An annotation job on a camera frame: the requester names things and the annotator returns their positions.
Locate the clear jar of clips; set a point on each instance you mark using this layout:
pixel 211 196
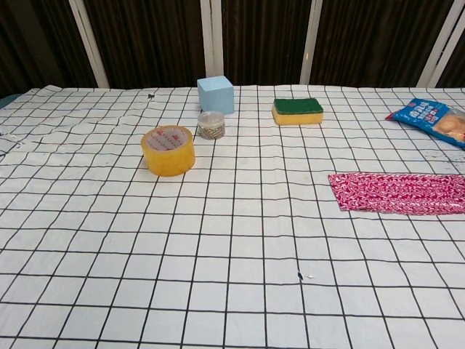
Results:
pixel 211 126

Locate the white black grid tablecloth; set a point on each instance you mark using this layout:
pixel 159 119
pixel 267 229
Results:
pixel 232 232

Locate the yellow packing tape roll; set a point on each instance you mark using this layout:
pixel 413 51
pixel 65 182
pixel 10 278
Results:
pixel 169 151

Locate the light blue foam cube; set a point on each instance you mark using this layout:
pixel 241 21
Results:
pixel 215 95

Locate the yellow green scouring sponge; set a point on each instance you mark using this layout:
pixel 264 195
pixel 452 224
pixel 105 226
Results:
pixel 298 112

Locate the dark brown curtain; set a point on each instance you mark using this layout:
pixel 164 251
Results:
pixel 160 40

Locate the blue snack bag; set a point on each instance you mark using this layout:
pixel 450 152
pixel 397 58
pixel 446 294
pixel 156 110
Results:
pixel 428 116

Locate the white frame post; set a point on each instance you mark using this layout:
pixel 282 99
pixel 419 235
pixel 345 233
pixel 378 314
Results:
pixel 310 40
pixel 211 40
pixel 441 47
pixel 89 43

